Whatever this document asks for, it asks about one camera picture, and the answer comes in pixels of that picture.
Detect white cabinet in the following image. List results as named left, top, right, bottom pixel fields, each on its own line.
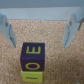
left=0, top=0, right=84, bottom=22

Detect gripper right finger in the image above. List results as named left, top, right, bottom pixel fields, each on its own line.
left=62, top=12, right=84, bottom=49

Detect purple block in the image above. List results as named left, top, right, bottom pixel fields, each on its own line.
left=19, top=42, right=46, bottom=72

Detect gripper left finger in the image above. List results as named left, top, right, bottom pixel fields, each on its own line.
left=0, top=12, right=18, bottom=49

